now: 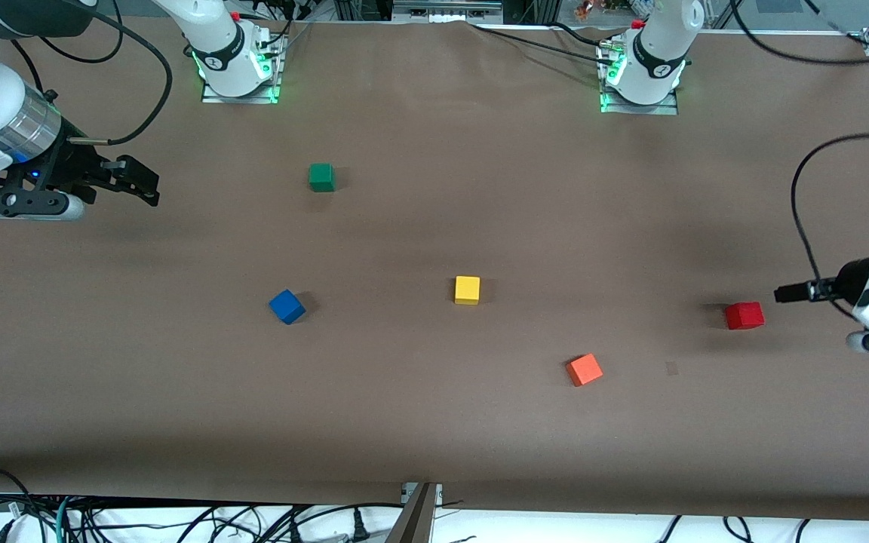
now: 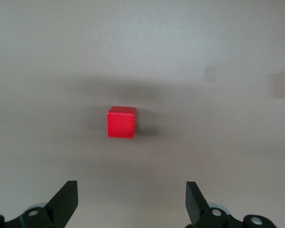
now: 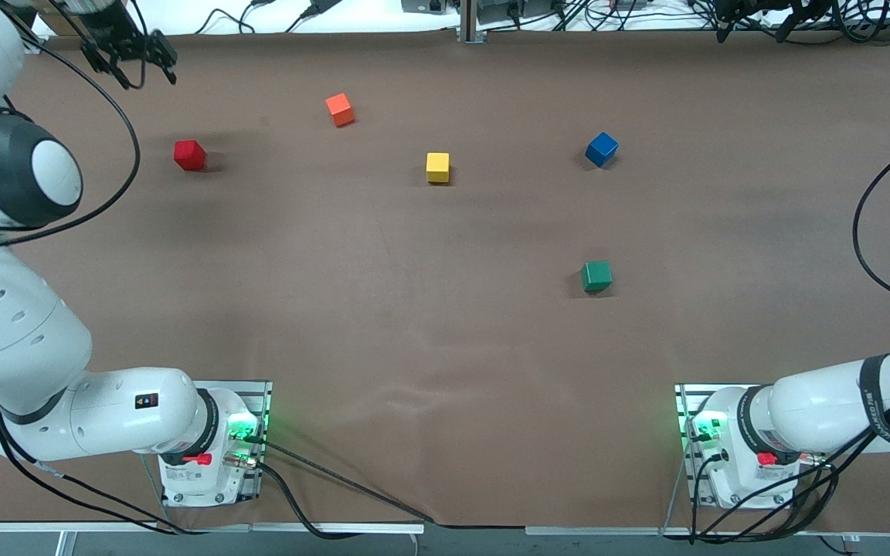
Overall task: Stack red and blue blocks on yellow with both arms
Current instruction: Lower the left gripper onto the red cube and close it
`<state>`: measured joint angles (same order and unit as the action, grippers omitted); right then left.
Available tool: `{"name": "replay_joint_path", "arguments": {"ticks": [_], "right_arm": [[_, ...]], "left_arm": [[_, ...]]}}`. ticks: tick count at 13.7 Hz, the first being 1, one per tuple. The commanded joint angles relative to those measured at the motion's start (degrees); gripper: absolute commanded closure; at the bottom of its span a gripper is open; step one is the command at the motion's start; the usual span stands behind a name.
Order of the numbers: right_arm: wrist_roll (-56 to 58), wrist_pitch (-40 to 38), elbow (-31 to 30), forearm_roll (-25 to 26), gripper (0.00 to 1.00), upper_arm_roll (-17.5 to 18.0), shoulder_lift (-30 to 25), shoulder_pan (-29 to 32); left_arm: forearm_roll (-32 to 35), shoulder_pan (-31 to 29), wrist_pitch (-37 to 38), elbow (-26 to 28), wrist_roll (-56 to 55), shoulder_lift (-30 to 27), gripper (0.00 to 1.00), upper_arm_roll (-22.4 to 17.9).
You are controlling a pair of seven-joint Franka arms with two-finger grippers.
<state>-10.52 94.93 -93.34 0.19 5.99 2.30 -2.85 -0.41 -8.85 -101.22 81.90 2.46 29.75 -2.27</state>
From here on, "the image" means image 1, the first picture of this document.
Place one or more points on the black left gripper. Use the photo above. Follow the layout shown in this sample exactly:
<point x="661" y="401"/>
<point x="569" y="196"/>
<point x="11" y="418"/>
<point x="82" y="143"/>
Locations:
<point x="848" y="280"/>

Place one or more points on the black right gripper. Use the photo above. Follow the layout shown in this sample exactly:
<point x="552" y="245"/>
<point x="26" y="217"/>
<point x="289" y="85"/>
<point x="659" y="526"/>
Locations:
<point x="72" y="164"/>

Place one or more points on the red block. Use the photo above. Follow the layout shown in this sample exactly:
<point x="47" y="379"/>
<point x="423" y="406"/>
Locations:
<point x="744" y="316"/>

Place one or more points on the blue block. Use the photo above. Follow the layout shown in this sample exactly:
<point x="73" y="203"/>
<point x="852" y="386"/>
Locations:
<point x="287" y="307"/>

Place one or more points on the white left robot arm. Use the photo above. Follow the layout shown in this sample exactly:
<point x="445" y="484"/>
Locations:
<point x="653" y="53"/>

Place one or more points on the green block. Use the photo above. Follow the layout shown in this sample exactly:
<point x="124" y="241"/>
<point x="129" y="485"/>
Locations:
<point x="321" y="178"/>

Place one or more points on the orange block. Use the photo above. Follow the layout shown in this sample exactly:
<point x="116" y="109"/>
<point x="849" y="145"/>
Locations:
<point x="584" y="369"/>

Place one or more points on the yellow block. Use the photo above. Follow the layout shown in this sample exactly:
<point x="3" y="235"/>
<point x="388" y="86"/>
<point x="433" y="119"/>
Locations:
<point x="467" y="289"/>

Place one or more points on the brown table cover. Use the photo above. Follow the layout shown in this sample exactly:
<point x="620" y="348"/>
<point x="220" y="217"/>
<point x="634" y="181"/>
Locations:
<point x="404" y="422"/>

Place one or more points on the black power plug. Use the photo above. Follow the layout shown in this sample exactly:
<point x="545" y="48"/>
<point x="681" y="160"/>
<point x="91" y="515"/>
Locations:
<point x="360" y="526"/>

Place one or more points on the grey metal bar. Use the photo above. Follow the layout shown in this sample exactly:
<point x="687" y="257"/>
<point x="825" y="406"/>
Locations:
<point x="412" y="524"/>

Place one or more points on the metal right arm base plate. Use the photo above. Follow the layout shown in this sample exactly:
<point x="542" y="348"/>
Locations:
<point x="253" y="99"/>

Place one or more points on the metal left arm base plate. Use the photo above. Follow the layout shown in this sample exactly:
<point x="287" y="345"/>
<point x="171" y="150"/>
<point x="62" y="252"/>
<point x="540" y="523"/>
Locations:
<point x="661" y="110"/>

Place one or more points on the silver aluminium rail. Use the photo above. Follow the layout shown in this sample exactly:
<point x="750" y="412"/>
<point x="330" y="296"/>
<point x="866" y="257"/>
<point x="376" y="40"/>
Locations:
<point x="446" y="7"/>

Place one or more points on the small metal table bracket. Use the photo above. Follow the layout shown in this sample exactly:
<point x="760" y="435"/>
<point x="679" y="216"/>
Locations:
<point x="407" y="494"/>

